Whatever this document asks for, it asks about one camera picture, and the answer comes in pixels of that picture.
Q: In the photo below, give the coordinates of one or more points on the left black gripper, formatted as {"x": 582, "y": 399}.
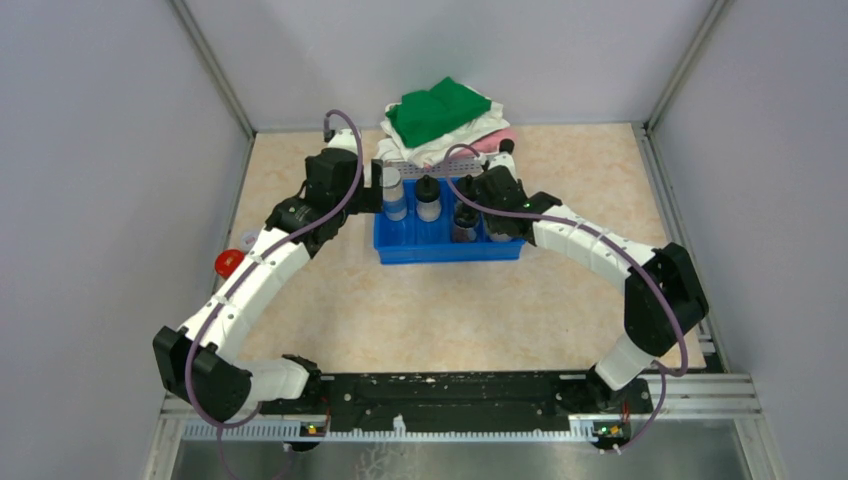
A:
{"x": 368, "y": 199}

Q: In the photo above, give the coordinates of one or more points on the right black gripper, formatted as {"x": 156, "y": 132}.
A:
{"x": 490, "y": 224}

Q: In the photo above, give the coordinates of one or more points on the small black cap bottle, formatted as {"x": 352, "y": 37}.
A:
{"x": 465, "y": 223}

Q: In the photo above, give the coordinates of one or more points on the silver-lidded clear shaker bottle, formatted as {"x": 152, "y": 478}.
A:
{"x": 394, "y": 201}

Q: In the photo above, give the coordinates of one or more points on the blue plastic divided tray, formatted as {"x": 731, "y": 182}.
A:
{"x": 411, "y": 240}

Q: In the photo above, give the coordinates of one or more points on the black-capped squeeze bottle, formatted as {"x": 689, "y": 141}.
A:
{"x": 465, "y": 186}
{"x": 428, "y": 198}

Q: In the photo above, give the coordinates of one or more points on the tall dark sauce bottle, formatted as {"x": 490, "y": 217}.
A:
{"x": 507, "y": 146}

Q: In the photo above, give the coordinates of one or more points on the red-lidded jar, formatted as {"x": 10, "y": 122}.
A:
{"x": 227, "y": 262}

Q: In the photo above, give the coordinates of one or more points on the white-lidded brown spice jar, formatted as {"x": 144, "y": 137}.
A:
{"x": 248, "y": 240}

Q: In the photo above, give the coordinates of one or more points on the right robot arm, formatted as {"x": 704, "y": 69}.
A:
{"x": 663, "y": 295}

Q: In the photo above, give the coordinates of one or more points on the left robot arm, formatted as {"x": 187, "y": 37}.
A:
{"x": 198, "y": 361}

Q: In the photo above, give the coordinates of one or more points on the white folded cloth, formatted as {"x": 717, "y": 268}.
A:
{"x": 393, "y": 148}

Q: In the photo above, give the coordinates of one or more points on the white plastic basket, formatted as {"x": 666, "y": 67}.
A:
{"x": 455, "y": 167}

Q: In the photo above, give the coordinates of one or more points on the pink folded cloth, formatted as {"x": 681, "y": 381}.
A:
{"x": 487, "y": 144}

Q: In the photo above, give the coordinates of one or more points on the green folded cloth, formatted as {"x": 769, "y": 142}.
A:
{"x": 426, "y": 115}

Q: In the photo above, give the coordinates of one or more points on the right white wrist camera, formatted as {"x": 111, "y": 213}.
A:
{"x": 501, "y": 159}

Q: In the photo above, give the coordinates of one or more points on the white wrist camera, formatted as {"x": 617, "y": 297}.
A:
{"x": 344, "y": 139}
{"x": 501, "y": 159}

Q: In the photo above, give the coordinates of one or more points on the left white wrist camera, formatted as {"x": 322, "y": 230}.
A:
{"x": 344, "y": 139}

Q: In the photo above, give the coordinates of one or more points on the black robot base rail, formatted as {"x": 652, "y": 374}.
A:
{"x": 532, "y": 406}

